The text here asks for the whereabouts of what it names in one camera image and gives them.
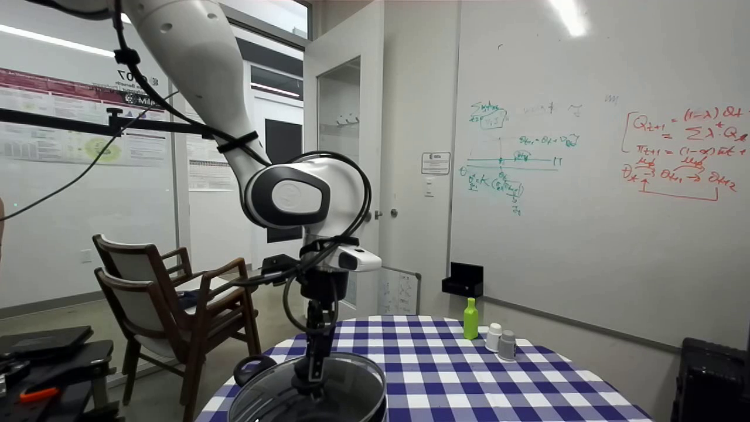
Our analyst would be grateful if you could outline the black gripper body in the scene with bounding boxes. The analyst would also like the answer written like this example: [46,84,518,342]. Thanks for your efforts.
[301,270,346,342]

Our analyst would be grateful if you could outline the black cooking pot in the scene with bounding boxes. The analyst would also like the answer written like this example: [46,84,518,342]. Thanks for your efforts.
[228,352,391,422]

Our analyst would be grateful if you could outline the blue white checkered tablecloth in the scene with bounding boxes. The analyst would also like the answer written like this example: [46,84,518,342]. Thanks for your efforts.
[195,313,654,422]

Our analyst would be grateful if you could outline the green plastic bottle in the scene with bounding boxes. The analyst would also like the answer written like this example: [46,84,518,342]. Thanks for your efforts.
[461,295,481,342]

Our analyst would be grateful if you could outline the wooden chair grey cushion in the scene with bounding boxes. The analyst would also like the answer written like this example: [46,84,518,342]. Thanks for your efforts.
[91,256,265,422]
[91,231,196,313]

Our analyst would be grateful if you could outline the white shaker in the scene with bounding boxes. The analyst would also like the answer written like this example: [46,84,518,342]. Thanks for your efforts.
[482,320,504,353]

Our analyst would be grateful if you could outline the grey shaker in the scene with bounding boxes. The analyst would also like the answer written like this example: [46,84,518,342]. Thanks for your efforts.
[497,329,518,360]

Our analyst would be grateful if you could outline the black workbench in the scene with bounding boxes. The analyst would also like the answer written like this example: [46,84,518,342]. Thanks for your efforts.
[0,325,120,422]

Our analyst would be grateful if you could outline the black laptop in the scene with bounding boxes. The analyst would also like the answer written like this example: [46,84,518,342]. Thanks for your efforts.
[0,325,97,360]

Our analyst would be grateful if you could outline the black suitcase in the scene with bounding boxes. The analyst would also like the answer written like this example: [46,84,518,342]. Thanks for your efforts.
[667,335,750,422]

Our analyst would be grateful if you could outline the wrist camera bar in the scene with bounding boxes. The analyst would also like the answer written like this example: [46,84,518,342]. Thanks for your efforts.
[261,244,384,285]

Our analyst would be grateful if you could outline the black wall box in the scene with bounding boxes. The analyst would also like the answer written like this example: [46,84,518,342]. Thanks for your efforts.
[441,260,486,300]

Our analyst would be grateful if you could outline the black camera cable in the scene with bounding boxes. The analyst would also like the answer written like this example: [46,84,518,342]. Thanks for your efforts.
[0,111,154,225]

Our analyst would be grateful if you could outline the orange handled tool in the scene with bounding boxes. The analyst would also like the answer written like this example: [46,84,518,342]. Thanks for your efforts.
[17,383,63,407]

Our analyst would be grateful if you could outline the wall whiteboard with writing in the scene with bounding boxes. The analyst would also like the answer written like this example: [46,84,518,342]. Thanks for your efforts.
[448,0,750,349]

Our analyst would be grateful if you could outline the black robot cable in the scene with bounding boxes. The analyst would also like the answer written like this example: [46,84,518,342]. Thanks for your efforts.
[107,0,376,336]

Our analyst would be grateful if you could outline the wall poster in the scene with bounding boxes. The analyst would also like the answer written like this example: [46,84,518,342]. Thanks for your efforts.
[0,66,169,168]

